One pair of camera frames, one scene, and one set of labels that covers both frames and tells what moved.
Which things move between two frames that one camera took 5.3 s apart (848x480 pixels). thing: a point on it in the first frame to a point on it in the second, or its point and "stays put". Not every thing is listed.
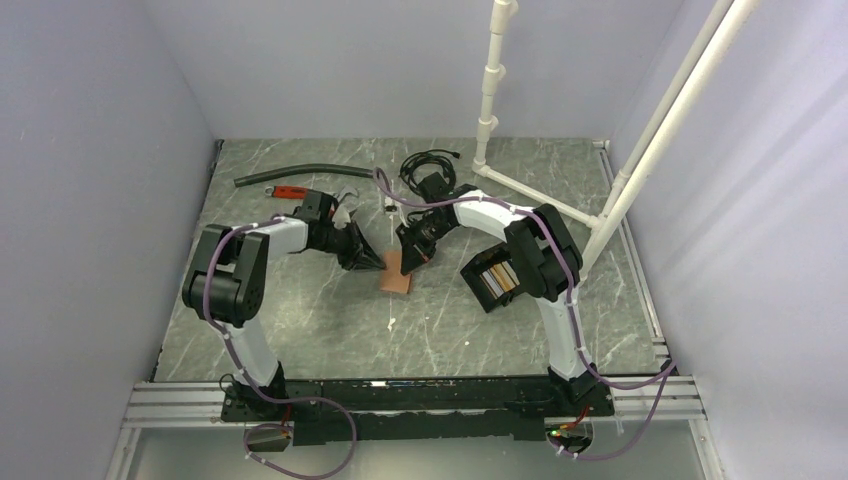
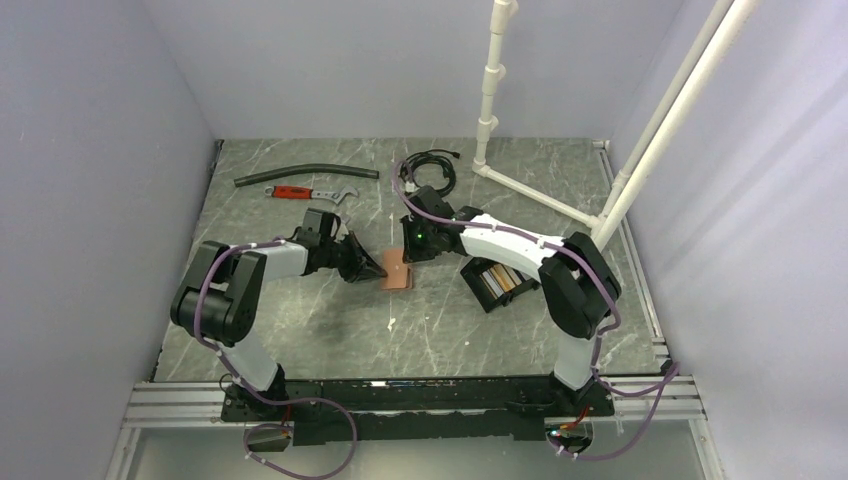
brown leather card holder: [391, 278] stays put
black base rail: [352, 410] stays put
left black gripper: [359, 255] to [362, 266]
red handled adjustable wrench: [297, 192] stays put
